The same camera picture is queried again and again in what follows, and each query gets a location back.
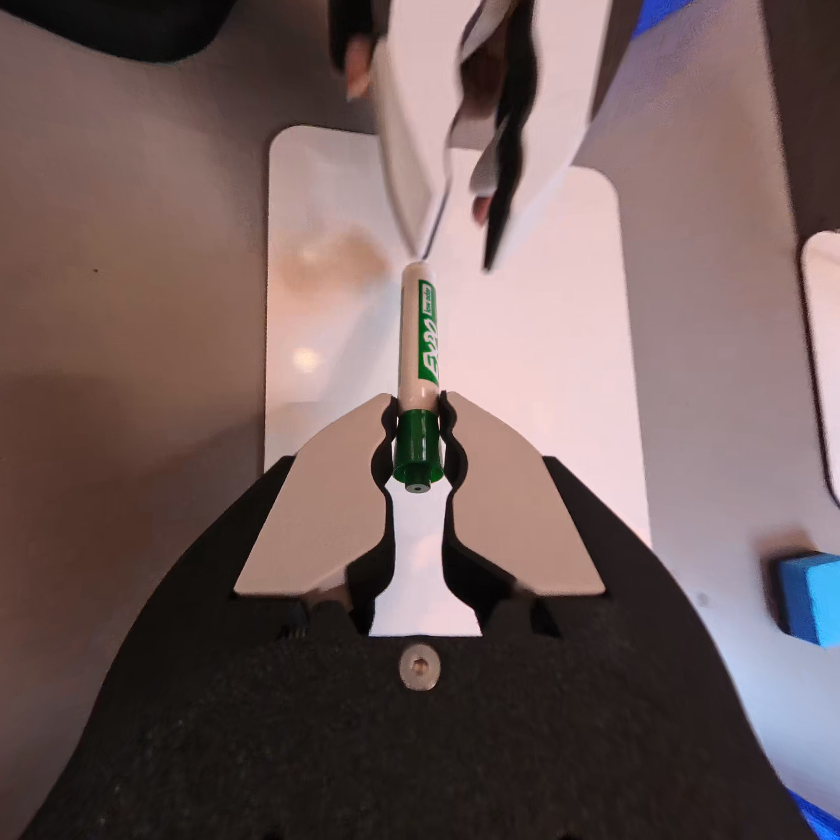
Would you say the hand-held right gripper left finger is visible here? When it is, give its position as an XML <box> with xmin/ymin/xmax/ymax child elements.
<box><xmin>234</xmin><ymin>392</ymin><xmax>399</xmax><ymax>635</ymax></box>

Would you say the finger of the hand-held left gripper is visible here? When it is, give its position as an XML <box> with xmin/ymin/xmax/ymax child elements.
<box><xmin>374</xmin><ymin>0</ymin><xmax>487</xmax><ymax>260</ymax></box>
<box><xmin>483</xmin><ymin>0</ymin><xmax>616</xmax><ymax>273</ymax></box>

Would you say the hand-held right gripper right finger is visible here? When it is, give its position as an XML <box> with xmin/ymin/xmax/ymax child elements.
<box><xmin>438</xmin><ymin>391</ymin><xmax>606</xmax><ymax>635</ymax></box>

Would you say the green marker cap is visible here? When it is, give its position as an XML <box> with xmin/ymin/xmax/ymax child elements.
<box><xmin>392</xmin><ymin>408</ymin><xmax>446</xmax><ymax>495</ymax></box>

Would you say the white whiteboard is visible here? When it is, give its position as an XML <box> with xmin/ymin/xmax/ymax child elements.
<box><xmin>264</xmin><ymin>125</ymin><xmax>653</xmax><ymax>637</ymax></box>

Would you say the green whiteboard marker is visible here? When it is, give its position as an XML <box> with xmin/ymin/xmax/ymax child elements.
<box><xmin>397</xmin><ymin>260</ymin><xmax>441</xmax><ymax>416</ymax></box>

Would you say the blue whiteboard eraser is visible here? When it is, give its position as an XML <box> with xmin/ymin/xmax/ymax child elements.
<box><xmin>770</xmin><ymin>552</ymin><xmax>840</xmax><ymax>650</ymax></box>

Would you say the person's left hand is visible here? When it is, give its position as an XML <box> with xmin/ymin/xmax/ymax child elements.
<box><xmin>343</xmin><ymin>33</ymin><xmax>511</xmax><ymax>225</ymax></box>

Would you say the black table mat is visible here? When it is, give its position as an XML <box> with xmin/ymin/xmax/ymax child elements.
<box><xmin>761</xmin><ymin>0</ymin><xmax>840</xmax><ymax>245</ymax></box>

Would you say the black mesh cushion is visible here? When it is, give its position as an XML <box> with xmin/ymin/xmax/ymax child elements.
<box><xmin>0</xmin><ymin>0</ymin><xmax>238</xmax><ymax>64</ymax></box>

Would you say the white document stand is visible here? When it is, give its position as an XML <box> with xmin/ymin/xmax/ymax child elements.
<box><xmin>799</xmin><ymin>230</ymin><xmax>840</xmax><ymax>510</ymax></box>

